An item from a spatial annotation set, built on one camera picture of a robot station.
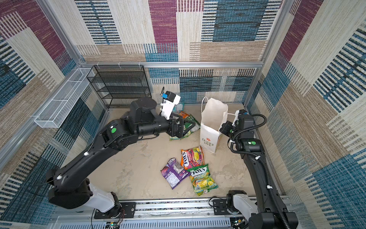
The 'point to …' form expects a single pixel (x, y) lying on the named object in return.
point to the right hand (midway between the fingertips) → (223, 126)
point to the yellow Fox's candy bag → (175, 138)
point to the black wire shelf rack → (118, 85)
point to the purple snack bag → (174, 172)
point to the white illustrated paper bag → (214, 114)
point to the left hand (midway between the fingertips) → (189, 121)
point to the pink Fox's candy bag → (192, 158)
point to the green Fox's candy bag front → (202, 181)
